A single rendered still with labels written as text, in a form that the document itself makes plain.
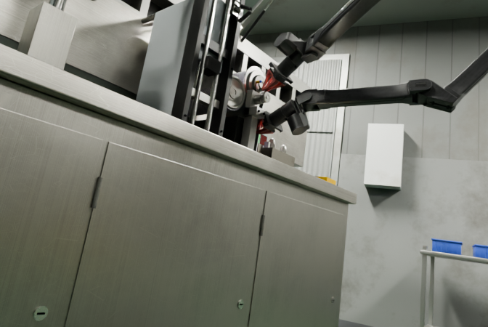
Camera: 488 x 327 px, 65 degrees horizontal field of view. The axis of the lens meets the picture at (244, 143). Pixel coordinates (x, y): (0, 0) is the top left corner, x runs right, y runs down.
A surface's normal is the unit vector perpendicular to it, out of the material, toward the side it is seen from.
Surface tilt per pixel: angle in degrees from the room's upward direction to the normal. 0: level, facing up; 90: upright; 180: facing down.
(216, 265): 90
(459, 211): 90
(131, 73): 90
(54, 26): 90
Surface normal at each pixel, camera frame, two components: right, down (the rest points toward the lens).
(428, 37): -0.38, -0.27
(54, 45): 0.76, -0.04
